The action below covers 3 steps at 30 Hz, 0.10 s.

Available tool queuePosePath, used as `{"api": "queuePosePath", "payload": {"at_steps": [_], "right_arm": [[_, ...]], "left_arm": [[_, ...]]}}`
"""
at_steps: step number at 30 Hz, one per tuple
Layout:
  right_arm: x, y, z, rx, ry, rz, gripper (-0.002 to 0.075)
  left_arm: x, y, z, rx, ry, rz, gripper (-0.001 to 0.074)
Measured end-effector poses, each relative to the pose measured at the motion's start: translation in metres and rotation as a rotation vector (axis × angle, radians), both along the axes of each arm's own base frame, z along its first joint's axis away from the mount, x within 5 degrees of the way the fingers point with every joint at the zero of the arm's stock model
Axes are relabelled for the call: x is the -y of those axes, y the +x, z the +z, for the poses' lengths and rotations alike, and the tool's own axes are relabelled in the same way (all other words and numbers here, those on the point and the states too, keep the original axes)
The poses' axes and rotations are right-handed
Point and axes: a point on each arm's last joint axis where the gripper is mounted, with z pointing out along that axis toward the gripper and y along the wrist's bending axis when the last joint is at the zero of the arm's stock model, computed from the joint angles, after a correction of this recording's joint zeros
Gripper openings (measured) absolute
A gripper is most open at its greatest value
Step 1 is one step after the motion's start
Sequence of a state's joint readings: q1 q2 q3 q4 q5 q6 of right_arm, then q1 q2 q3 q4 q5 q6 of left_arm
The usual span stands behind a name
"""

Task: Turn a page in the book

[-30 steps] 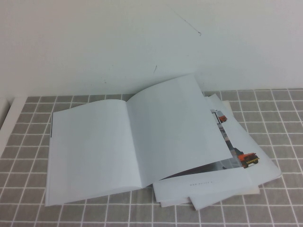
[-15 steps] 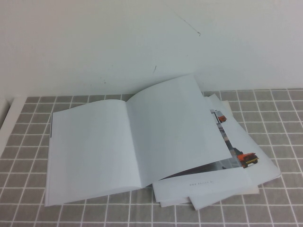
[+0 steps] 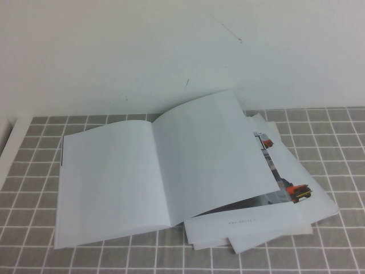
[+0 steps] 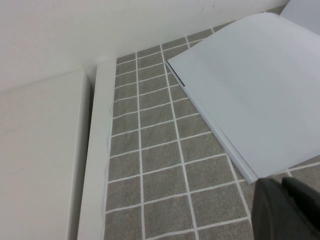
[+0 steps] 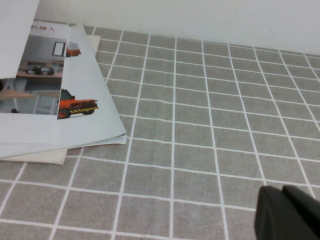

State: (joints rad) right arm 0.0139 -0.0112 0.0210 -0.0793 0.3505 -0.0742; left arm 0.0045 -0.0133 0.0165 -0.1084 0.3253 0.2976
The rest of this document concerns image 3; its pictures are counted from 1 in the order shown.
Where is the grey checked tablecloth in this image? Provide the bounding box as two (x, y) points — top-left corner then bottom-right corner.
(0, 107), (365, 274)

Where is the white picture book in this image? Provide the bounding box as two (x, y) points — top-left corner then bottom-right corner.
(54, 88), (282, 249)

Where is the large white paper sheet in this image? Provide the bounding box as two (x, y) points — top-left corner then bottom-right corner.
(228, 112), (340, 255)

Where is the cream paper sheet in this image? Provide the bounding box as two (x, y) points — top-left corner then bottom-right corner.
(269, 120), (315, 236)

